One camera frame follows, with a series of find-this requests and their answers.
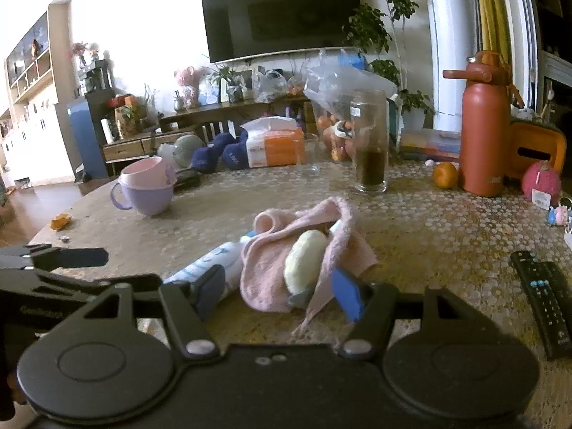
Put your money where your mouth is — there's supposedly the yellow curtain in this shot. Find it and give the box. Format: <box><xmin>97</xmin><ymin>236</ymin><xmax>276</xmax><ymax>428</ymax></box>
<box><xmin>474</xmin><ymin>0</ymin><xmax>512</xmax><ymax>61</ymax></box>

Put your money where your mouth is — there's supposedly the black remote control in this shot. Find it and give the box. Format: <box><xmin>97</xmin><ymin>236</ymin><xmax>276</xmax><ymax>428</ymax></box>
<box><xmin>538</xmin><ymin>261</ymin><xmax>572</xmax><ymax>318</ymax></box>
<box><xmin>511</xmin><ymin>250</ymin><xmax>572</xmax><ymax>360</ymax></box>

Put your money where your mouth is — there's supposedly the purple cup with handle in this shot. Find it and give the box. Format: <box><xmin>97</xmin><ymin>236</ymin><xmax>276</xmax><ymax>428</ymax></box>
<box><xmin>110</xmin><ymin>171</ymin><xmax>178</xmax><ymax>216</ymax></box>

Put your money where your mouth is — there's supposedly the tangerine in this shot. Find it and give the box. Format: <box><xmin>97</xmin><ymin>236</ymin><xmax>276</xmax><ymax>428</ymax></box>
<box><xmin>432</xmin><ymin>162</ymin><xmax>459</xmax><ymax>189</ymax></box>

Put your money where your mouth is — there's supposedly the dark blue dumbbell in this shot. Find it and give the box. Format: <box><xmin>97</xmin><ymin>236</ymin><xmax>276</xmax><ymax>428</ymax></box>
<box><xmin>192</xmin><ymin>133</ymin><xmax>235</xmax><ymax>174</ymax></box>
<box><xmin>223</xmin><ymin>136</ymin><xmax>248</xmax><ymax>171</ymax></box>

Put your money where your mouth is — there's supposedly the stack of colourful books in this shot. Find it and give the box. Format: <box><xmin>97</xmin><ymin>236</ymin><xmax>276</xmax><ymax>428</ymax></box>
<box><xmin>400</xmin><ymin>129</ymin><xmax>461</xmax><ymax>162</ymax></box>

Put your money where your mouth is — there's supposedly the white plastic bottle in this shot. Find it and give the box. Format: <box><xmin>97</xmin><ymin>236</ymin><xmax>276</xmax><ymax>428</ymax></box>
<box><xmin>163</xmin><ymin>231</ymin><xmax>257</xmax><ymax>305</ymax></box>

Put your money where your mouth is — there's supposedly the pale yellow oval object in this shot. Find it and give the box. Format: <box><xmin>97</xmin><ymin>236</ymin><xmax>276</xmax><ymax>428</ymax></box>
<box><xmin>283</xmin><ymin>230</ymin><xmax>329</xmax><ymax>296</ymax></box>

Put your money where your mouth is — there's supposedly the small potted plant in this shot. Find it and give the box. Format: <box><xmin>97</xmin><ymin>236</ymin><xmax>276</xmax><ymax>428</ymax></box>
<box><xmin>210</xmin><ymin>65</ymin><xmax>244</xmax><ymax>101</ymax></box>

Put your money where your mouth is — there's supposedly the grey plastic bag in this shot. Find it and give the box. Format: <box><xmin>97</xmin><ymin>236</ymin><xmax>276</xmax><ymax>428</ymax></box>
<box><xmin>255</xmin><ymin>69</ymin><xmax>287</xmax><ymax>101</ymax></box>

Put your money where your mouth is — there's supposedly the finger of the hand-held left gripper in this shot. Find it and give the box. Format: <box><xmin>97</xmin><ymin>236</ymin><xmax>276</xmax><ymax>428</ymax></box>
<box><xmin>0</xmin><ymin>272</ymin><xmax>162</xmax><ymax>298</ymax></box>
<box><xmin>0</xmin><ymin>243</ymin><xmax>109</xmax><ymax>272</ymax></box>

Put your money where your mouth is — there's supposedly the white wall cabinet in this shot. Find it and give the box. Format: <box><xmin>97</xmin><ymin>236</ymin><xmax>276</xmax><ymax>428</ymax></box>
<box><xmin>0</xmin><ymin>2</ymin><xmax>85</xmax><ymax>188</ymax></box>

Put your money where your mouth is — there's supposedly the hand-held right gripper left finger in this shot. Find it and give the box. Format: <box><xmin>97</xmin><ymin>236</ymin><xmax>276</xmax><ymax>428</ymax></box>
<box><xmin>76</xmin><ymin>265</ymin><xmax>226</xmax><ymax>360</ymax></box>

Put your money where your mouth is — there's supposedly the wooden chair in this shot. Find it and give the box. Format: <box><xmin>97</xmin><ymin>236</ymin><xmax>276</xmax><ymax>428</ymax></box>
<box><xmin>156</xmin><ymin>117</ymin><xmax>237</xmax><ymax>144</ymax></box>

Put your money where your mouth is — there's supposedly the orange and white tissue pack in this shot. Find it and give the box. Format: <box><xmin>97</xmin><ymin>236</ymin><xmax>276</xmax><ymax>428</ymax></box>
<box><xmin>240</xmin><ymin>116</ymin><xmax>307</xmax><ymax>168</ymax></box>

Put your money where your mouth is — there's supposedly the blue picture card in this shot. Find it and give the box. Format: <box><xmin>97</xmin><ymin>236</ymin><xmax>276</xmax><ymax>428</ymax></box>
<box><xmin>199</xmin><ymin>78</ymin><xmax>222</xmax><ymax>103</ymax></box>

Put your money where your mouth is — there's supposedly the pink strawberry plush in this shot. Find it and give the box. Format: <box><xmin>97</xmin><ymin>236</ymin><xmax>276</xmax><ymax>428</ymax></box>
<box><xmin>522</xmin><ymin>160</ymin><xmax>562</xmax><ymax>210</ymax></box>

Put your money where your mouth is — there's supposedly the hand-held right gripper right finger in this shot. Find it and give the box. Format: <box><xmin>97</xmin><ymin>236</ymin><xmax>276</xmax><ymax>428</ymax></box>
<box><xmin>331</xmin><ymin>268</ymin><xmax>492</xmax><ymax>360</ymax></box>

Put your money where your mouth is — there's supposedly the pink towel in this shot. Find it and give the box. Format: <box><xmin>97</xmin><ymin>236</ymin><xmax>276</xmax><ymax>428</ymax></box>
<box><xmin>240</xmin><ymin>197</ymin><xmax>380</xmax><ymax>338</ymax></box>

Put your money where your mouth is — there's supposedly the small pig figure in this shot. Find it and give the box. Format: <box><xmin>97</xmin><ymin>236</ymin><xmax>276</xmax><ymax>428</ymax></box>
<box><xmin>549</xmin><ymin>197</ymin><xmax>572</xmax><ymax>226</ymax></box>

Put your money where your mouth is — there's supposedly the blue packet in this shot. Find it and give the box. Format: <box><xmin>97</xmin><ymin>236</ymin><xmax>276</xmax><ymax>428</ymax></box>
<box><xmin>339</xmin><ymin>49</ymin><xmax>367</xmax><ymax>72</ymax></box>

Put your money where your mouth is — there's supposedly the orange box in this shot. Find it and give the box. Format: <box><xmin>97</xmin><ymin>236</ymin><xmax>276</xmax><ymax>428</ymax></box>
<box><xmin>507</xmin><ymin>118</ymin><xmax>567</xmax><ymax>179</ymax></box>

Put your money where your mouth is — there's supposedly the red-orange water bottle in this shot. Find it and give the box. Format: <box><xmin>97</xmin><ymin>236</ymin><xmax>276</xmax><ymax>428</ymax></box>
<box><xmin>443</xmin><ymin>50</ymin><xmax>514</xmax><ymax>197</ymax></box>

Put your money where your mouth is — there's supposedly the clear plastic bag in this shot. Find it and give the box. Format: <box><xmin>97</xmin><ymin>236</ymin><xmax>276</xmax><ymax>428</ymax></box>
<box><xmin>304</xmin><ymin>49</ymin><xmax>398</xmax><ymax>162</ymax></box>

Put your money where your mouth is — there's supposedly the black flat television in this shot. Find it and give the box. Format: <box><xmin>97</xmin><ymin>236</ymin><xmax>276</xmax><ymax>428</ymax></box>
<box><xmin>201</xmin><ymin>0</ymin><xmax>361</xmax><ymax>64</ymax></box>

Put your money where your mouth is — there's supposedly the wooden television console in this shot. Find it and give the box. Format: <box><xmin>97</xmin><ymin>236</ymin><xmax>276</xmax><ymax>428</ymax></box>
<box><xmin>103</xmin><ymin>98</ymin><xmax>314</xmax><ymax>175</ymax></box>

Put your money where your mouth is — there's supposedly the clear drinking glass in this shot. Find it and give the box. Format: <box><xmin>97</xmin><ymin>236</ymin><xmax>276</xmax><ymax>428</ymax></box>
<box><xmin>299</xmin><ymin>134</ymin><xmax>322</xmax><ymax>176</ymax></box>

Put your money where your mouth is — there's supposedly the white curtain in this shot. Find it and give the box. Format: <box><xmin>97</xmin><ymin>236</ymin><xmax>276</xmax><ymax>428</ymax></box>
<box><xmin>422</xmin><ymin>0</ymin><xmax>481</xmax><ymax>130</ymax></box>

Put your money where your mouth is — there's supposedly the tall green potted plant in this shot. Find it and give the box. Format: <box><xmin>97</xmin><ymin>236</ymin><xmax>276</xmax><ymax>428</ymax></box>
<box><xmin>344</xmin><ymin>0</ymin><xmax>435</xmax><ymax>131</ymax></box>

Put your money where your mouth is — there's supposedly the blue air purifier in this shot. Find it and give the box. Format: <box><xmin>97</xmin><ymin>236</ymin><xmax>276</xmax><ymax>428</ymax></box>
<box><xmin>67</xmin><ymin>98</ymin><xmax>108</xmax><ymax>179</ymax></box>

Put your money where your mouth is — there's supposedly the glass jar with dark liquid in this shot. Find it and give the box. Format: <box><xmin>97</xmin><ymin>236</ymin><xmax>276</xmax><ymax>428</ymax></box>
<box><xmin>349</xmin><ymin>90</ymin><xmax>389</xmax><ymax>195</ymax></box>

